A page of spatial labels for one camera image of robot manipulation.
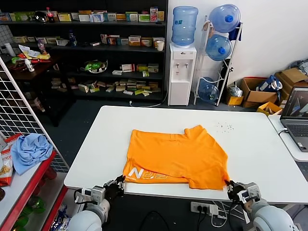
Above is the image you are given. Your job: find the light blue crumpled cloth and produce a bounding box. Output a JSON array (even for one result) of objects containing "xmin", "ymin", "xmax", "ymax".
[{"xmin": 11, "ymin": 134, "xmax": 53, "ymax": 176}]

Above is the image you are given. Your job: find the blue white package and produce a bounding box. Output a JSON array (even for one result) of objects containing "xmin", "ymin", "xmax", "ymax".
[{"xmin": 51, "ymin": 204, "xmax": 73, "ymax": 231}]

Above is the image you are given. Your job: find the white paper roll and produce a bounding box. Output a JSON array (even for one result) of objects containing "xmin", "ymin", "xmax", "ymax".
[{"xmin": 4, "ymin": 42, "xmax": 15, "ymax": 55}]

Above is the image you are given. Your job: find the red snack bag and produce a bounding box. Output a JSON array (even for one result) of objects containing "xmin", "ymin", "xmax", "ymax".
[{"xmin": 4, "ymin": 133, "xmax": 24, "ymax": 150}]

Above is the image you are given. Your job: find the yellow orange white box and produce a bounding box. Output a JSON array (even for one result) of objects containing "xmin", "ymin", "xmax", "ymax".
[{"xmin": 128, "ymin": 36, "xmax": 142, "ymax": 47}]

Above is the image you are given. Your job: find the blue water dispenser bottle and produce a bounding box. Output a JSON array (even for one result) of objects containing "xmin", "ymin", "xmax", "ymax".
[{"xmin": 171, "ymin": 6, "xmax": 199, "ymax": 48}]

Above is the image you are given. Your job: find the black power strip cable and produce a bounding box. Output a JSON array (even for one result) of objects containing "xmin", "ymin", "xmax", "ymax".
[{"xmin": 197, "ymin": 211, "xmax": 205, "ymax": 231}]

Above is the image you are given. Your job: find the small yellow box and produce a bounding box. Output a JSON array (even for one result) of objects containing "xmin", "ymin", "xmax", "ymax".
[{"xmin": 227, "ymin": 95, "xmax": 244, "ymax": 106}]

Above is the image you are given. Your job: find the white wire jug rack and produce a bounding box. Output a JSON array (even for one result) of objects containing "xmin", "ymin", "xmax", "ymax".
[{"xmin": 193, "ymin": 14, "xmax": 244, "ymax": 107}]

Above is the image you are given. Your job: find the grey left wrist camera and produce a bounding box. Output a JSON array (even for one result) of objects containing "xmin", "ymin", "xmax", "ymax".
[{"xmin": 81, "ymin": 185, "xmax": 106, "ymax": 199}]

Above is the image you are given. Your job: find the red blue medicine box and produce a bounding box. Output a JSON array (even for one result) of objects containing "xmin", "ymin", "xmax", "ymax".
[{"xmin": 107, "ymin": 35, "xmax": 120, "ymax": 46}]

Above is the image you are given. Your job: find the black floor cable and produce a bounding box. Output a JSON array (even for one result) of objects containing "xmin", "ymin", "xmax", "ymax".
[{"xmin": 141, "ymin": 210, "xmax": 169, "ymax": 231}]

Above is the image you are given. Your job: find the grey open laptop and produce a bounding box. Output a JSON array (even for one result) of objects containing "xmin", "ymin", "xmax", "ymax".
[{"xmin": 280, "ymin": 86, "xmax": 308, "ymax": 153}]

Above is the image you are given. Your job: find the small white bottle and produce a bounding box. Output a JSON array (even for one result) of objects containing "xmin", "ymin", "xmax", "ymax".
[{"xmin": 25, "ymin": 59, "xmax": 36, "ymax": 72}]

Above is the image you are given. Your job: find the open brown cardboard box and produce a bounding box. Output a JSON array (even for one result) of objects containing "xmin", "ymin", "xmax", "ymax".
[{"xmin": 240, "ymin": 77, "xmax": 279, "ymax": 108}]

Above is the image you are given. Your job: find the grey blue fabric pile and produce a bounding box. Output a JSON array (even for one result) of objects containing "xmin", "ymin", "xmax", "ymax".
[{"xmin": 290, "ymin": 59, "xmax": 308, "ymax": 76}]

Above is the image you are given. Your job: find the red white chips bag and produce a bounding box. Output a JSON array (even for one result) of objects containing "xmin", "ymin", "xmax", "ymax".
[{"xmin": 0, "ymin": 148, "xmax": 14, "ymax": 187}]

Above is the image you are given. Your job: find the large brown cardboard box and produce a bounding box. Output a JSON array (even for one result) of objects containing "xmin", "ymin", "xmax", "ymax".
[{"xmin": 275, "ymin": 67, "xmax": 308, "ymax": 106}]

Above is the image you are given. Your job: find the orange t-shirt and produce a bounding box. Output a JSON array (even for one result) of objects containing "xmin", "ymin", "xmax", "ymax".
[{"xmin": 122, "ymin": 124, "xmax": 229, "ymax": 191}]

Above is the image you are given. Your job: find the dark blue hanging cloth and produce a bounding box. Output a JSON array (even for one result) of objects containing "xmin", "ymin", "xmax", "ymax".
[{"xmin": 228, "ymin": 23, "xmax": 243, "ymax": 41}]

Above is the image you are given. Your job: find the yellow open bin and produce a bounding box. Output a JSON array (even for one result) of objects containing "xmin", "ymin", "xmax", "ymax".
[{"xmin": 257, "ymin": 101, "xmax": 283, "ymax": 116}]

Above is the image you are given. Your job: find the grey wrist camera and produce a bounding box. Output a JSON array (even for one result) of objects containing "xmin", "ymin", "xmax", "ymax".
[
  {"xmin": 242, "ymin": 182, "xmax": 262, "ymax": 203},
  {"xmin": 81, "ymin": 185, "xmax": 106, "ymax": 199}
]

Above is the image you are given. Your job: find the cola bottle red cap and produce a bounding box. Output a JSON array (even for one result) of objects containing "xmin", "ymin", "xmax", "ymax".
[{"xmin": 45, "ymin": 7, "xmax": 56, "ymax": 24}]

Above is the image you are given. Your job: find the white floor cable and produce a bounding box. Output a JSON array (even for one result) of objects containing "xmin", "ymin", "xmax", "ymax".
[{"xmin": 129, "ymin": 90, "xmax": 169, "ymax": 108}]

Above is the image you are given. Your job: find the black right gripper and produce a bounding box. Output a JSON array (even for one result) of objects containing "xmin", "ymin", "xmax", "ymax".
[{"xmin": 225, "ymin": 180, "xmax": 246, "ymax": 203}]

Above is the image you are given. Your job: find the white wire grid panel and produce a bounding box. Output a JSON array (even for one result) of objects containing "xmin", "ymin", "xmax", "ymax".
[{"xmin": 0, "ymin": 56, "xmax": 71, "ymax": 173}]

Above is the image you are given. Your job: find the white power strip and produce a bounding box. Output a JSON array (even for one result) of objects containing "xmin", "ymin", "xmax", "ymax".
[{"xmin": 191, "ymin": 201, "xmax": 219, "ymax": 216}]

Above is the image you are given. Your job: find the brown cardboard tag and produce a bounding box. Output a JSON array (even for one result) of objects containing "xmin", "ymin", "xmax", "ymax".
[{"xmin": 203, "ymin": 21, "xmax": 215, "ymax": 38}]

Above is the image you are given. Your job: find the clear plastic bag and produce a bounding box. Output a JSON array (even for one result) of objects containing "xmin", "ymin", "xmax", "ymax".
[{"xmin": 227, "ymin": 81, "xmax": 244, "ymax": 97}]

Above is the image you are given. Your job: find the blue water jug blue cap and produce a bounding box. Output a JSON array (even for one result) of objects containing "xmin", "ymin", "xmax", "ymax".
[
  {"xmin": 205, "ymin": 34, "xmax": 233, "ymax": 61},
  {"xmin": 208, "ymin": 3, "xmax": 242, "ymax": 34}
]

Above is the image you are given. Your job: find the green plastic toy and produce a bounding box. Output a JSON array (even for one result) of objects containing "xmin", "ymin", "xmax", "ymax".
[
  {"xmin": 23, "ymin": 196, "xmax": 46, "ymax": 215},
  {"xmin": 11, "ymin": 215, "xmax": 30, "ymax": 231}
]

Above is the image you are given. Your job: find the black shelf unit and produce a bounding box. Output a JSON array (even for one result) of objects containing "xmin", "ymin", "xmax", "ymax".
[{"xmin": 0, "ymin": 0, "xmax": 169, "ymax": 102}]

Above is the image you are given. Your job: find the purple drink bottle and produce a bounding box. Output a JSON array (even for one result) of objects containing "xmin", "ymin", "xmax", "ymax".
[{"xmin": 38, "ymin": 39, "xmax": 48, "ymax": 55}]

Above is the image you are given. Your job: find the bowl of green fruit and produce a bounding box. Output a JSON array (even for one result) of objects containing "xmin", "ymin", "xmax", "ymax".
[{"xmin": 80, "ymin": 59, "xmax": 108, "ymax": 73}]

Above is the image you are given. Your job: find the blue drink bottle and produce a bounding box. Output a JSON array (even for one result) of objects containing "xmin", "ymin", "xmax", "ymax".
[{"xmin": 68, "ymin": 29, "xmax": 77, "ymax": 47}]

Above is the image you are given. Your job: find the white water dispenser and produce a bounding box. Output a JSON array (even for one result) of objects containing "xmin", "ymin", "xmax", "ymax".
[{"xmin": 167, "ymin": 42, "xmax": 197, "ymax": 106}]

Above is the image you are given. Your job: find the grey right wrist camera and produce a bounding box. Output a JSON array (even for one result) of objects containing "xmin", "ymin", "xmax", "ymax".
[{"xmin": 242, "ymin": 182, "xmax": 262, "ymax": 203}]

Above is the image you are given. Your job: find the dark wooden table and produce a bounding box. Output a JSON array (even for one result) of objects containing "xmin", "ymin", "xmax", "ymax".
[{"xmin": 4, "ymin": 54, "xmax": 76, "ymax": 128}]

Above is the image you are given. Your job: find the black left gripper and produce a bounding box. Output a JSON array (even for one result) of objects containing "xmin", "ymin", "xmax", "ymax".
[{"xmin": 103, "ymin": 175, "xmax": 126, "ymax": 200}]

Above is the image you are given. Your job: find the red white display cart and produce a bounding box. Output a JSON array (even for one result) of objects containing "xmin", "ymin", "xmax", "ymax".
[{"xmin": 0, "ymin": 150, "xmax": 71, "ymax": 231}]

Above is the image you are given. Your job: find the white printed paper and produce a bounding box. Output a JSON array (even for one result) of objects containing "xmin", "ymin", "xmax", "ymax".
[{"xmin": 18, "ymin": 44, "xmax": 40, "ymax": 58}]

